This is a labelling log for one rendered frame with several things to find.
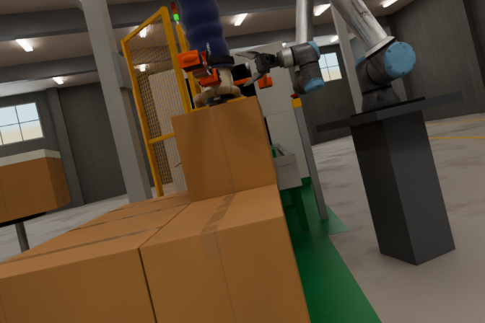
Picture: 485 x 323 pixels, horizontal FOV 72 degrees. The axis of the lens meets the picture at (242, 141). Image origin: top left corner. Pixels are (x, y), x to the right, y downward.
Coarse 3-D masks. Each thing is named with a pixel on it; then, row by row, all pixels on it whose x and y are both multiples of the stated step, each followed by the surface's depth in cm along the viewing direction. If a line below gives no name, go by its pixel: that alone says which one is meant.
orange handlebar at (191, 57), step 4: (184, 56) 114; (188, 56) 113; (192, 56) 113; (196, 56) 114; (184, 60) 113; (188, 60) 113; (192, 60) 114; (204, 64) 126; (208, 76) 143; (212, 76) 147; (264, 76) 180; (240, 80) 181; (244, 80) 181; (264, 80) 188; (236, 84) 181
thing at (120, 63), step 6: (114, 54) 287; (114, 60) 287; (120, 60) 290; (114, 66) 287; (120, 66) 287; (126, 66) 302; (120, 72) 286; (126, 72) 299; (120, 78) 286; (126, 78) 295; (120, 84) 286; (126, 84) 292
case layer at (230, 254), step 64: (256, 192) 135; (64, 256) 100; (128, 256) 89; (192, 256) 88; (256, 256) 86; (0, 320) 92; (64, 320) 90; (128, 320) 89; (192, 320) 88; (256, 320) 86
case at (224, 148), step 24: (192, 120) 149; (216, 120) 148; (240, 120) 147; (192, 144) 149; (216, 144) 148; (240, 144) 147; (264, 144) 146; (192, 168) 149; (216, 168) 148; (240, 168) 147; (264, 168) 146; (192, 192) 149; (216, 192) 148
